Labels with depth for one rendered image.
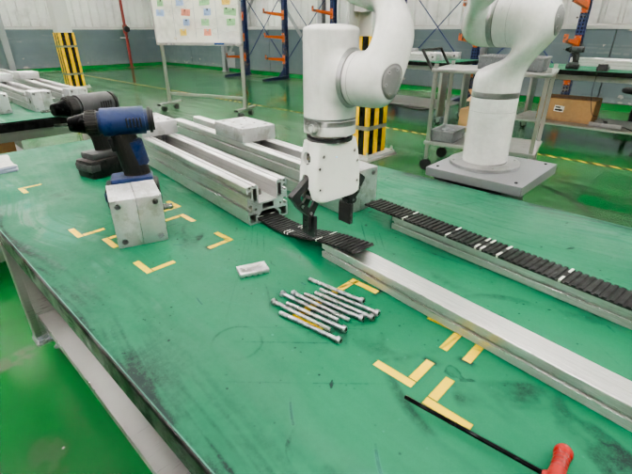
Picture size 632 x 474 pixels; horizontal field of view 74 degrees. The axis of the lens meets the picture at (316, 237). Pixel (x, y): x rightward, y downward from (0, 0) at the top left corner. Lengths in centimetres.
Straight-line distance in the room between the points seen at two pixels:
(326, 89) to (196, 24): 622
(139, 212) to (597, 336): 76
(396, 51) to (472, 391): 44
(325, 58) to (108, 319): 48
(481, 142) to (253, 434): 98
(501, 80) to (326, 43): 66
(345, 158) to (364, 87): 14
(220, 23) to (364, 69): 602
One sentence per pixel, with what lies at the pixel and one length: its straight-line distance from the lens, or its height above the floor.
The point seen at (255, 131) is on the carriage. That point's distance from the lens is 124.
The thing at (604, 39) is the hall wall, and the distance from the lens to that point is 840.
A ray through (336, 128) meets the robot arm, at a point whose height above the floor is 102.
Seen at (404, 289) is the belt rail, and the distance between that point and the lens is 65.
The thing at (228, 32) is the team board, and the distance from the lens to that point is 653.
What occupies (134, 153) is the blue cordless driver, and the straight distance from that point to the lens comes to 106.
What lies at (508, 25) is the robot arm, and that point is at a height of 116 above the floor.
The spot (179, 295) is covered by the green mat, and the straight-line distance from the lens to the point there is 69.
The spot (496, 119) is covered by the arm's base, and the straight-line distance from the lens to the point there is 123.
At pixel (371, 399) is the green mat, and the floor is 78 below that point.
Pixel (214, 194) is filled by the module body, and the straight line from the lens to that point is 101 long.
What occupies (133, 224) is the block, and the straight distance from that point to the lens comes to 86.
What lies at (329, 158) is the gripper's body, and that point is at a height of 97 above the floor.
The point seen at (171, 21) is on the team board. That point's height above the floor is 126.
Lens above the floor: 115
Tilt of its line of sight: 26 degrees down
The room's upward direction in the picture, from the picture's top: straight up
